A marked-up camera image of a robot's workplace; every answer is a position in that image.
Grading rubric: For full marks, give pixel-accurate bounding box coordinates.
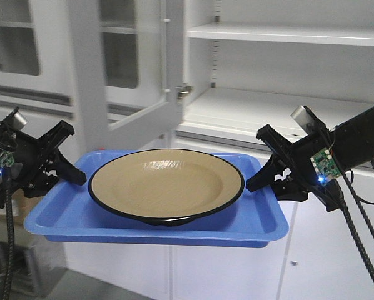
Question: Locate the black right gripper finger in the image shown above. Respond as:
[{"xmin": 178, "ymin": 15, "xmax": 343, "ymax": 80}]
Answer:
[
  {"xmin": 256, "ymin": 124, "xmax": 292, "ymax": 155},
  {"xmin": 246, "ymin": 154, "xmax": 283, "ymax": 192}
]

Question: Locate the black braided left cable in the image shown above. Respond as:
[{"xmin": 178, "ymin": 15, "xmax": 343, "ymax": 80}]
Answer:
[{"xmin": 1, "ymin": 165, "xmax": 16, "ymax": 300}]

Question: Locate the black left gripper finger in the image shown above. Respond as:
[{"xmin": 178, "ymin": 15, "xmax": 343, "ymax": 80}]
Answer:
[
  {"xmin": 38, "ymin": 120, "xmax": 74, "ymax": 156},
  {"xmin": 51, "ymin": 149, "xmax": 87, "ymax": 186}
]

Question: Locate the black braided right cable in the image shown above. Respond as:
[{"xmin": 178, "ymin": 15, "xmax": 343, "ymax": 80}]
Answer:
[{"xmin": 326, "ymin": 156, "xmax": 374, "ymax": 299}]

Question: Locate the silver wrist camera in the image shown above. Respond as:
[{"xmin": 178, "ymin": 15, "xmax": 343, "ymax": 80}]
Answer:
[
  {"xmin": 291, "ymin": 105, "xmax": 326, "ymax": 135},
  {"xmin": 3, "ymin": 106, "xmax": 28, "ymax": 130}
]

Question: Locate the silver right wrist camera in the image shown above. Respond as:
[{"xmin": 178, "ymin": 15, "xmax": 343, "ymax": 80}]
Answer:
[{"xmin": 291, "ymin": 105, "xmax": 326, "ymax": 135}]

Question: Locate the blue plastic tray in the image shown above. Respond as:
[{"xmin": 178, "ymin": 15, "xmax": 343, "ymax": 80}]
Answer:
[{"xmin": 24, "ymin": 150, "xmax": 288, "ymax": 248}]

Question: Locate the green left circuit board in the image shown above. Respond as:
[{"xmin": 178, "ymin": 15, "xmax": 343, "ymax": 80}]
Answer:
[{"xmin": 0, "ymin": 151, "xmax": 14, "ymax": 175}]

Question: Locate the white cabinet with shelves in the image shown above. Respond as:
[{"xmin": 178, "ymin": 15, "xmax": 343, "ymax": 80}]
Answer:
[{"xmin": 66, "ymin": 1, "xmax": 374, "ymax": 299}]

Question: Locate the green right circuit board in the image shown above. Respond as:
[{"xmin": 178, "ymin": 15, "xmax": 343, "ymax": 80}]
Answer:
[{"xmin": 310, "ymin": 148, "xmax": 341, "ymax": 186}]

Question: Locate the white glass cabinet door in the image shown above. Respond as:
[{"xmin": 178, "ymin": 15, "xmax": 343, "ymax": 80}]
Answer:
[{"xmin": 66, "ymin": 1, "xmax": 184, "ymax": 153}]

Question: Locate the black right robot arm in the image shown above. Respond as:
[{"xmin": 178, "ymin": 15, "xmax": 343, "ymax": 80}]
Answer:
[{"xmin": 246, "ymin": 106, "xmax": 374, "ymax": 212}]

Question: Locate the white left glass cabinet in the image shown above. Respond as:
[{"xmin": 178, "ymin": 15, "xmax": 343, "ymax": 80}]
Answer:
[{"xmin": 0, "ymin": 0, "xmax": 81, "ymax": 151}]

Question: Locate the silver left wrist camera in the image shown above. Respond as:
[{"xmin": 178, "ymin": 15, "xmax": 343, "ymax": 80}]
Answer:
[{"xmin": 3, "ymin": 106, "xmax": 28, "ymax": 130}]

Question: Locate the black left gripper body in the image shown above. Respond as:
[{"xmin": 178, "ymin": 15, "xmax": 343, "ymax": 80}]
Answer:
[{"xmin": 0, "ymin": 120, "xmax": 54, "ymax": 208}]

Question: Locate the black braided cable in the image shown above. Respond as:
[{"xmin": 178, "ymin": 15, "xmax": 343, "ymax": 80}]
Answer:
[
  {"xmin": 326, "ymin": 156, "xmax": 374, "ymax": 299},
  {"xmin": 1, "ymin": 165, "xmax": 16, "ymax": 300}
]

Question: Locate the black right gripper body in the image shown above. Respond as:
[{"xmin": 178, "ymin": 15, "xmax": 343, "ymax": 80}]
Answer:
[{"xmin": 271, "ymin": 132, "xmax": 340, "ymax": 212}]

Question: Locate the green circuit board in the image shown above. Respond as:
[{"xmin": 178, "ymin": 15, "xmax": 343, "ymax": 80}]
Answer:
[
  {"xmin": 0, "ymin": 151, "xmax": 14, "ymax": 175},
  {"xmin": 310, "ymin": 148, "xmax": 341, "ymax": 186}
]

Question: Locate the beige plate with black rim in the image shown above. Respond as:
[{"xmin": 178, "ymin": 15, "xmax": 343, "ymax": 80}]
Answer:
[{"xmin": 88, "ymin": 149, "xmax": 245, "ymax": 226}]

